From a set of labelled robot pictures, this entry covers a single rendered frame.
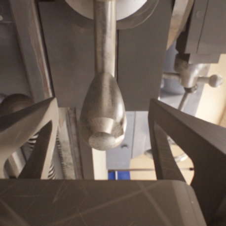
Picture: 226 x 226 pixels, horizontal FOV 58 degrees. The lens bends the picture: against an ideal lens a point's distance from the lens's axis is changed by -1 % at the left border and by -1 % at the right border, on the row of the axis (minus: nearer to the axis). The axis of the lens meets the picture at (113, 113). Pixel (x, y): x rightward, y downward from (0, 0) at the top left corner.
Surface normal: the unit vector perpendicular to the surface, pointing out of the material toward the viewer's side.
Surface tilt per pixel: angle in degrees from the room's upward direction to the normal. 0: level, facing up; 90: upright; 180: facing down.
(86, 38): 90
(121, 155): 90
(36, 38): 90
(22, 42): 90
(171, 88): 115
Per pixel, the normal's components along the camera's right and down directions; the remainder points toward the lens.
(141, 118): 0.49, 0.51
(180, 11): 0.01, 0.88
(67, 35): 0.01, 0.59
